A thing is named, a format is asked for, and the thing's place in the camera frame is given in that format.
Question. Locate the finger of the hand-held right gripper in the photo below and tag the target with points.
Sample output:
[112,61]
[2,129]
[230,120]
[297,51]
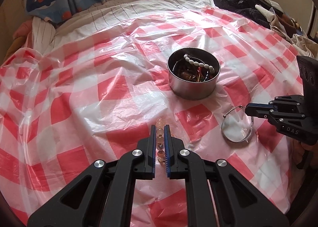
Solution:
[258,106]
[258,113]

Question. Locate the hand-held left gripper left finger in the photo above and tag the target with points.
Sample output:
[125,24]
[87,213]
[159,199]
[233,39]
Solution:
[152,140]

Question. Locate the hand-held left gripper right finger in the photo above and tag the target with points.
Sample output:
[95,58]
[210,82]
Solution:
[167,142]

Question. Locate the silver bangle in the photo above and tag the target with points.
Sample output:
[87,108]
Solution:
[222,128]

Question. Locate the round metal tin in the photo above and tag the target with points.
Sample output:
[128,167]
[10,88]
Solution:
[191,90]

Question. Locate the person's right hand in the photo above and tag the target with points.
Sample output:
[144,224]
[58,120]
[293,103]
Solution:
[299,152]

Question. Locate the beige canvas bag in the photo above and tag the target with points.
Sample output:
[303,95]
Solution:
[298,35]

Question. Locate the red checked plastic sheet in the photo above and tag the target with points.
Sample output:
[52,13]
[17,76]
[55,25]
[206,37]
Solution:
[87,92]

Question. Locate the white garment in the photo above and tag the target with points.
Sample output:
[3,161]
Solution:
[264,13]

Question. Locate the striped white bed sheet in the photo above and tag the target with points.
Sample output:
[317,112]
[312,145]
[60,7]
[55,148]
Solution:
[129,5]

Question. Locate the striped pillow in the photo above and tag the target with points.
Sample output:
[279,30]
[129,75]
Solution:
[42,35]

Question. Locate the yellow cloth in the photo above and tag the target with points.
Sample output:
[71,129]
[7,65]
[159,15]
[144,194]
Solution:
[15,48]

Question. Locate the pink pillow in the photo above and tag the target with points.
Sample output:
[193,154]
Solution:
[23,30]

